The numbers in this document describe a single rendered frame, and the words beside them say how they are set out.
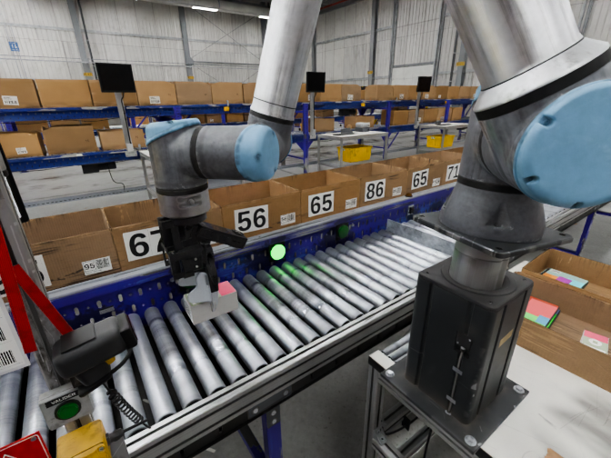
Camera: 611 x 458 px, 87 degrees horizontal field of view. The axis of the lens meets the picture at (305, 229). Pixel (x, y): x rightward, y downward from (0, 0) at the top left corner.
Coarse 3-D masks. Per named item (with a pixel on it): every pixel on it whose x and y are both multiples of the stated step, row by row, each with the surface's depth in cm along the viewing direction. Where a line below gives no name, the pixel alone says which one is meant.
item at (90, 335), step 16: (112, 320) 57; (128, 320) 58; (64, 336) 54; (80, 336) 53; (96, 336) 53; (112, 336) 54; (128, 336) 55; (64, 352) 51; (80, 352) 52; (96, 352) 53; (112, 352) 54; (64, 368) 51; (80, 368) 52; (96, 368) 55; (96, 384) 56
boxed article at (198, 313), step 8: (224, 288) 71; (232, 288) 71; (184, 296) 68; (224, 296) 68; (232, 296) 70; (192, 304) 65; (200, 304) 66; (208, 304) 67; (224, 304) 69; (232, 304) 70; (192, 312) 65; (200, 312) 66; (208, 312) 67; (216, 312) 69; (224, 312) 70; (192, 320) 66; (200, 320) 67
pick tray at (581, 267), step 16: (544, 256) 133; (560, 256) 133; (576, 256) 129; (528, 272) 119; (576, 272) 130; (592, 272) 126; (608, 272) 122; (576, 288) 108; (592, 288) 123; (608, 288) 123
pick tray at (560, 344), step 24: (552, 288) 111; (576, 312) 106; (600, 312) 101; (528, 336) 94; (552, 336) 89; (576, 336) 99; (552, 360) 90; (576, 360) 85; (600, 360) 81; (600, 384) 82
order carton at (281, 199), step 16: (208, 192) 154; (224, 192) 159; (240, 192) 164; (256, 192) 170; (272, 192) 172; (288, 192) 159; (224, 208) 130; (240, 208) 135; (272, 208) 144; (288, 208) 149; (224, 224) 133; (272, 224) 147; (288, 224) 152
